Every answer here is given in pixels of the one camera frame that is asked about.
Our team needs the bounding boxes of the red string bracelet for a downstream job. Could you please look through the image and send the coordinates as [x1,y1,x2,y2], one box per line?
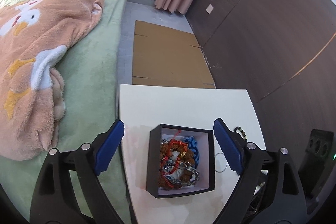
[160,130,190,182]

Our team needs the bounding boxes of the blue braided bracelet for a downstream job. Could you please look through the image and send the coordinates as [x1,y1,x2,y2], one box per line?
[182,136,201,162]

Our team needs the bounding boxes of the white low table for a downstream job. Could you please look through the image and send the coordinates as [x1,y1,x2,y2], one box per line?
[117,84,266,224]

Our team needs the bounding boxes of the pink duck print blanket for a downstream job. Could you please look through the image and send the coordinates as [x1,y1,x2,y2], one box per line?
[0,0,106,161]

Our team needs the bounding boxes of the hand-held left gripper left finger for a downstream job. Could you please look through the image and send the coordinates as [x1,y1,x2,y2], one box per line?
[29,119,132,224]

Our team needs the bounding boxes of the dark bead bracelet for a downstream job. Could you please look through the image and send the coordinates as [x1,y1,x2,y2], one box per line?
[234,126,249,144]

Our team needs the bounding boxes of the flat cardboard sheet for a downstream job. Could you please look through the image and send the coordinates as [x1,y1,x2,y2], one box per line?
[131,20,216,89]

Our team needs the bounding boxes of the thin silver bangle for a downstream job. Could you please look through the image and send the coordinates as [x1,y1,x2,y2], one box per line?
[215,153,230,173]

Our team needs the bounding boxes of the bed with green sheet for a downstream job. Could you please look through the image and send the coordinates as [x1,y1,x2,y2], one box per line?
[0,0,137,224]

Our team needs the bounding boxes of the brown bead bracelet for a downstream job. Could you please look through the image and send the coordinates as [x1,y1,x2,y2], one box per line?
[159,141,192,190]

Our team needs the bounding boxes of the silver bead bracelet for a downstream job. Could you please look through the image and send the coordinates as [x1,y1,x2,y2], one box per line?
[163,164,200,186]

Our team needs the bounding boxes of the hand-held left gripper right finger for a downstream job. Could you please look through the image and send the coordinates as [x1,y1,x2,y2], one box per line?
[213,118,307,224]

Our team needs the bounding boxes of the black square box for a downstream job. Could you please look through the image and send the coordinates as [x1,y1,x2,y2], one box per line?
[146,123,216,199]

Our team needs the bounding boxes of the dark brown wardrobe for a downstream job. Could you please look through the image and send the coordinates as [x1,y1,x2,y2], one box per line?
[184,0,336,156]

